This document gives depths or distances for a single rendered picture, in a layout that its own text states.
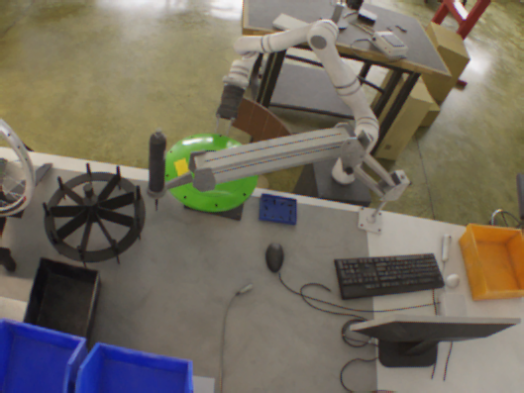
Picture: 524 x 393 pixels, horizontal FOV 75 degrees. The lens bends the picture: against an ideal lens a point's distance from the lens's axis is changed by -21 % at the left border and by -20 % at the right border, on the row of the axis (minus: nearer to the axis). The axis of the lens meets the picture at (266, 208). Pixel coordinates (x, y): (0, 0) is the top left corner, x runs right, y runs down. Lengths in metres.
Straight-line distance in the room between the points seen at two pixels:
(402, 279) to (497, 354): 0.55
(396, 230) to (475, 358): 0.62
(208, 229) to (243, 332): 0.37
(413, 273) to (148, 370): 1.03
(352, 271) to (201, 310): 0.52
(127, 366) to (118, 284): 0.45
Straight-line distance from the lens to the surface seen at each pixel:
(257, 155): 0.95
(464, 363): 1.59
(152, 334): 1.24
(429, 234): 1.73
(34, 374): 0.95
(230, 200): 1.28
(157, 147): 0.84
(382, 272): 1.48
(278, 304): 1.32
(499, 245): 1.99
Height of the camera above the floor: 2.11
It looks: 54 degrees down
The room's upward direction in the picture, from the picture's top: 22 degrees clockwise
